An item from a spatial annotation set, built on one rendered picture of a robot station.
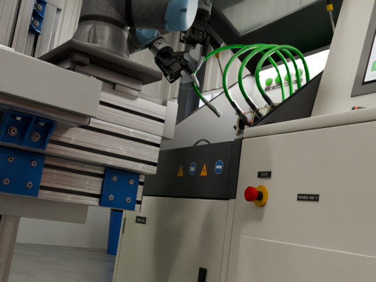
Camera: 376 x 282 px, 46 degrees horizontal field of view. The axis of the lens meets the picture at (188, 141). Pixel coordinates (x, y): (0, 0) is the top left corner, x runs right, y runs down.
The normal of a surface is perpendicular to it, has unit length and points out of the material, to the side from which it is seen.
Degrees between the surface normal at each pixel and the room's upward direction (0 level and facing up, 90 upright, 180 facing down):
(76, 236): 90
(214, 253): 90
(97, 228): 90
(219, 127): 90
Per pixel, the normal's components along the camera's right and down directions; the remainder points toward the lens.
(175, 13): -0.14, 0.54
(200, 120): 0.52, -0.08
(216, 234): -0.84, -0.20
